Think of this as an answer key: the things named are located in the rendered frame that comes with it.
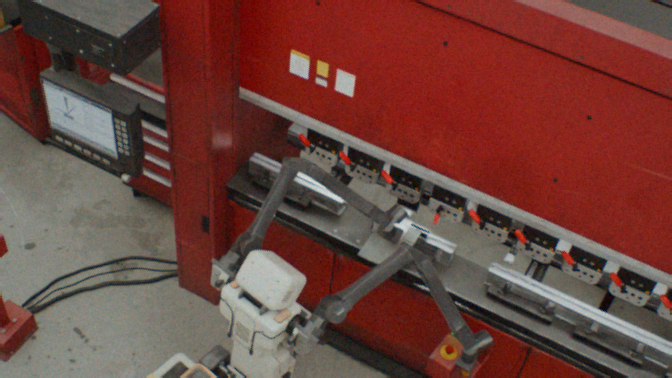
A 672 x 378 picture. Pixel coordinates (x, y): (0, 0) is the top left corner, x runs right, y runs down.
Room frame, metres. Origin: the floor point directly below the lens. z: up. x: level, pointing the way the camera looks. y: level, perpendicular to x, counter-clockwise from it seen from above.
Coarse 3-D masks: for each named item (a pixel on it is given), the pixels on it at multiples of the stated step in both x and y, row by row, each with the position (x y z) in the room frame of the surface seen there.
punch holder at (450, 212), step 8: (432, 192) 2.51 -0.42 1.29; (440, 192) 2.49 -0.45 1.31; (448, 192) 2.48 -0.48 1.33; (432, 200) 2.50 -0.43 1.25; (440, 200) 2.49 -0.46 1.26; (448, 200) 2.48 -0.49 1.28; (456, 200) 2.46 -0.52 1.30; (464, 200) 2.45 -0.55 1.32; (432, 208) 2.50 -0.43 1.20; (448, 208) 2.47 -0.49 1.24; (456, 208) 2.46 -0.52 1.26; (464, 208) 2.45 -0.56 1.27; (440, 216) 2.48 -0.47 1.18; (448, 216) 2.47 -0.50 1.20; (456, 216) 2.46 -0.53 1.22
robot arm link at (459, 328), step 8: (424, 264) 2.06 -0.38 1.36; (432, 264) 2.07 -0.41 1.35; (424, 272) 2.05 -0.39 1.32; (432, 272) 2.06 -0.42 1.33; (424, 280) 2.06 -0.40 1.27; (432, 280) 2.06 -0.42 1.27; (432, 288) 2.04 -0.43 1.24; (440, 288) 2.05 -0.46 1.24; (432, 296) 2.05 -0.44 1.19; (440, 296) 2.04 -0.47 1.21; (448, 296) 2.05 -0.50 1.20; (440, 304) 2.02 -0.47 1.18; (448, 304) 2.03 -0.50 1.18; (448, 312) 2.01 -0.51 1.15; (456, 312) 2.02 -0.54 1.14; (448, 320) 2.00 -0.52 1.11; (456, 320) 2.00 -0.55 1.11; (464, 320) 2.01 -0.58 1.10; (456, 328) 1.98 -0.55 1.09; (464, 328) 1.99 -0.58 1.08; (456, 336) 1.99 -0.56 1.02; (464, 336) 1.97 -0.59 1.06; (472, 336) 1.98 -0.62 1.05; (464, 344) 1.95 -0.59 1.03
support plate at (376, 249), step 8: (408, 232) 2.52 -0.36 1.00; (416, 232) 2.53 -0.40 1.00; (368, 240) 2.45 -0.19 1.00; (376, 240) 2.46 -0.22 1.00; (384, 240) 2.46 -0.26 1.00; (408, 240) 2.48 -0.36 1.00; (368, 248) 2.41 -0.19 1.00; (376, 248) 2.41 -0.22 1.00; (384, 248) 2.42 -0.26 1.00; (392, 248) 2.42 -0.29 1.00; (360, 256) 2.36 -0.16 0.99; (368, 256) 2.36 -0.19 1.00; (376, 256) 2.37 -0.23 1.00; (384, 256) 2.37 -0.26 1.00
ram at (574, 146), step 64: (256, 0) 2.86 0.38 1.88; (320, 0) 2.75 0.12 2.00; (384, 0) 2.65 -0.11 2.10; (256, 64) 2.86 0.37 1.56; (384, 64) 2.63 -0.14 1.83; (448, 64) 2.53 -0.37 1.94; (512, 64) 2.44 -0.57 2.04; (576, 64) 2.36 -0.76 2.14; (320, 128) 2.73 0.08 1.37; (384, 128) 2.61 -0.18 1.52; (448, 128) 2.51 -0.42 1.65; (512, 128) 2.41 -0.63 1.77; (576, 128) 2.33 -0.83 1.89; (640, 128) 2.25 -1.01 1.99; (512, 192) 2.38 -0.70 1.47; (576, 192) 2.29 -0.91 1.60; (640, 192) 2.21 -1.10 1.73; (640, 256) 2.17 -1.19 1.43
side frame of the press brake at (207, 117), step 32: (160, 0) 2.80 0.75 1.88; (192, 0) 2.74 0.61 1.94; (224, 0) 2.80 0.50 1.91; (192, 32) 2.74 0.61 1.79; (224, 32) 2.80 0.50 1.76; (192, 64) 2.74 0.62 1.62; (224, 64) 2.80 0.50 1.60; (192, 96) 2.75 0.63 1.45; (224, 96) 2.79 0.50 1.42; (192, 128) 2.75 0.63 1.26; (224, 128) 2.79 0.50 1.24; (256, 128) 3.04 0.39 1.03; (288, 128) 3.33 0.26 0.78; (192, 160) 2.75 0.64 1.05; (224, 160) 2.79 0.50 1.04; (192, 192) 2.75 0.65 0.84; (224, 192) 2.78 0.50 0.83; (192, 224) 2.75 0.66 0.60; (224, 224) 2.78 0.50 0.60; (192, 256) 2.76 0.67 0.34; (192, 288) 2.77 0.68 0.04
